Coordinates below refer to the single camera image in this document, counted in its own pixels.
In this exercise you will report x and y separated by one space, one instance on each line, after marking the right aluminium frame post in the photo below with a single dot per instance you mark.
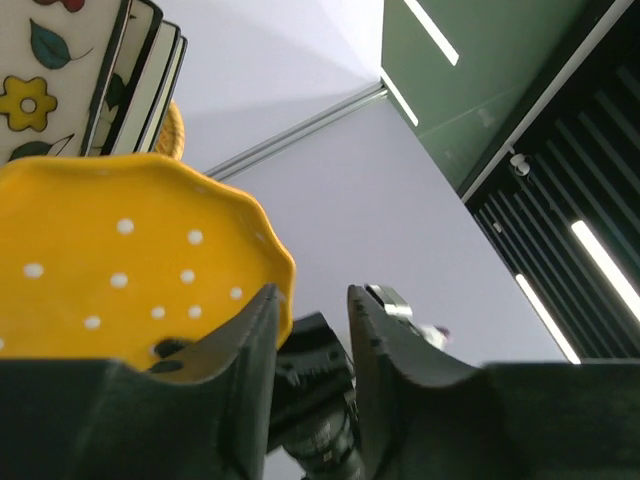
276 144

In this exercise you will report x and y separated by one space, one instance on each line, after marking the white ceiling security camera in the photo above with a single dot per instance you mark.
520 164

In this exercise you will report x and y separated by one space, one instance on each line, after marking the orange polka dot plate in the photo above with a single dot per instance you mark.
105 258

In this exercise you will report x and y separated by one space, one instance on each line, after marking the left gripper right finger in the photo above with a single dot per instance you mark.
425 415

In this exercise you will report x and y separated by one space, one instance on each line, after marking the cream square plate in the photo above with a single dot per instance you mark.
163 97

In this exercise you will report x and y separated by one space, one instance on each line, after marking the woven yellow basket plate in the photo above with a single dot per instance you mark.
171 138

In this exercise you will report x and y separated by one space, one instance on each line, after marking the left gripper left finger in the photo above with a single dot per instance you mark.
201 413

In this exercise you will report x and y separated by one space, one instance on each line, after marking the floral square plate dark rim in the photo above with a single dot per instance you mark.
57 58

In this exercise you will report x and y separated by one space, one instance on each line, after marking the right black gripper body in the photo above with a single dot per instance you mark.
314 416

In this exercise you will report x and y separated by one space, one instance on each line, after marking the grey square plate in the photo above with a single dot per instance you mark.
143 99

